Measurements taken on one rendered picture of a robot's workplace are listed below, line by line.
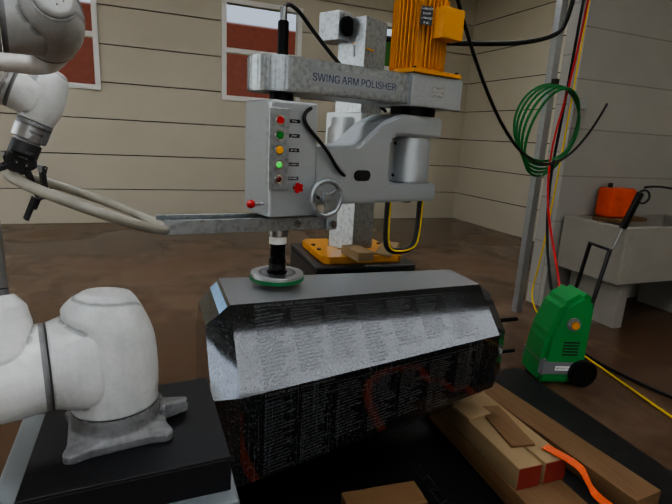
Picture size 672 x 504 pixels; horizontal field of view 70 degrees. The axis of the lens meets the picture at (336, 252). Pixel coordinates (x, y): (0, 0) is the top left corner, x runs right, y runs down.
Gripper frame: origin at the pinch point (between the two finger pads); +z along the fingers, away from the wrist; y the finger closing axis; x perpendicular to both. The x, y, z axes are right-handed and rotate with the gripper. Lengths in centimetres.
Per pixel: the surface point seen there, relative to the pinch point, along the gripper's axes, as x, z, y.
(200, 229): -14, -13, 54
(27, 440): -61, 35, 0
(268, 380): -50, 25, 75
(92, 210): -22.4, -9.4, 13.1
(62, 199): -18.2, -9.5, 6.7
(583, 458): -129, 22, 204
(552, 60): -1, -225, 312
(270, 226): -21, -23, 78
